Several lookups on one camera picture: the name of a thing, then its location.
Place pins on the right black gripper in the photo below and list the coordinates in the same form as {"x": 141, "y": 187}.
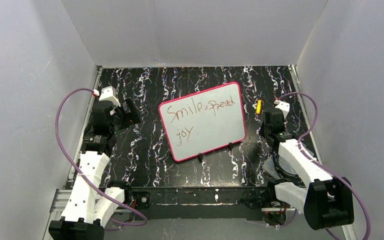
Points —
{"x": 272, "y": 120}

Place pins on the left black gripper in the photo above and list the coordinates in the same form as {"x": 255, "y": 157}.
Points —
{"x": 125, "y": 112}

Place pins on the pink framed whiteboard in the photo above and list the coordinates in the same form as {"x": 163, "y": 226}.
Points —
{"x": 204, "y": 121}

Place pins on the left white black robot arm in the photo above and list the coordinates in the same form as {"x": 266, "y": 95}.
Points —
{"x": 89, "y": 209}

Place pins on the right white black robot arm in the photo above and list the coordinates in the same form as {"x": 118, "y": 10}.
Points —
{"x": 325, "y": 200}

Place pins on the black whiteboard stand clip right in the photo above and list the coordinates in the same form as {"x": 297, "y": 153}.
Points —
{"x": 230, "y": 146}

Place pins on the yellow marker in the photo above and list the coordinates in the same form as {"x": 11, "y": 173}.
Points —
{"x": 258, "y": 107}

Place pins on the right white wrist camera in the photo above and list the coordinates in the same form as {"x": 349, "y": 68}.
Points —
{"x": 283, "y": 106}

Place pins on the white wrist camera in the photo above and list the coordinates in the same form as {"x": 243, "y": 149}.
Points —
{"x": 283, "y": 106}
{"x": 107, "y": 94}

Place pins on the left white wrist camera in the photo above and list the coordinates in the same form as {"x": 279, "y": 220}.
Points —
{"x": 107, "y": 94}

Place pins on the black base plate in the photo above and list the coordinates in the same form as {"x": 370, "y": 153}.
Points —
{"x": 250, "y": 203}

